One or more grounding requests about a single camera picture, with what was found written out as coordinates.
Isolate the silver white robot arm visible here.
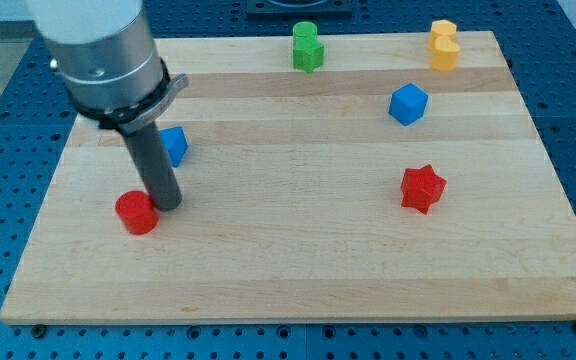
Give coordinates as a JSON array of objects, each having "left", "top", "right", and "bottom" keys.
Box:
[{"left": 26, "top": 0, "right": 188, "bottom": 211}]

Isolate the yellow heart block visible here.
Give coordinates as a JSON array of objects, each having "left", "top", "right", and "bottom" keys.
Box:
[{"left": 430, "top": 35, "right": 461, "bottom": 71}]

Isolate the red cylinder block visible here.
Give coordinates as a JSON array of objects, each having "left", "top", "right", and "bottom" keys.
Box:
[{"left": 115, "top": 190, "right": 159, "bottom": 235}]

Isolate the blue cube block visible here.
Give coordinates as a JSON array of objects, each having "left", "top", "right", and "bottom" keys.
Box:
[{"left": 388, "top": 83, "right": 429, "bottom": 126}]

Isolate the light wooden board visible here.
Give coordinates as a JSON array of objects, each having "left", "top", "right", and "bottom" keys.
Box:
[{"left": 0, "top": 31, "right": 576, "bottom": 325}]

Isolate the red star block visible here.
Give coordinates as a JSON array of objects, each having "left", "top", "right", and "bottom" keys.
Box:
[{"left": 400, "top": 164, "right": 447, "bottom": 215}]

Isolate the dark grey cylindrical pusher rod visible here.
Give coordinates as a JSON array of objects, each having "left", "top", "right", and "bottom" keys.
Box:
[{"left": 123, "top": 123, "right": 182, "bottom": 211}]

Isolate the green star block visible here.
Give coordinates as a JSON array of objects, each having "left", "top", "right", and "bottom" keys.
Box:
[{"left": 292, "top": 38, "right": 325, "bottom": 73}]

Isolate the green cylinder block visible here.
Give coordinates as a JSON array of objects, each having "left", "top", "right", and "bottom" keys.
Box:
[{"left": 292, "top": 21, "right": 318, "bottom": 50}]

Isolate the yellow hexagon block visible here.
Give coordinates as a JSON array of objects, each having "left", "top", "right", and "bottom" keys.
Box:
[{"left": 428, "top": 19, "right": 457, "bottom": 50}]

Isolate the blue pentagon block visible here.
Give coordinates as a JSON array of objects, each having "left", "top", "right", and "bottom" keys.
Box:
[{"left": 160, "top": 126, "right": 189, "bottom": 168}]

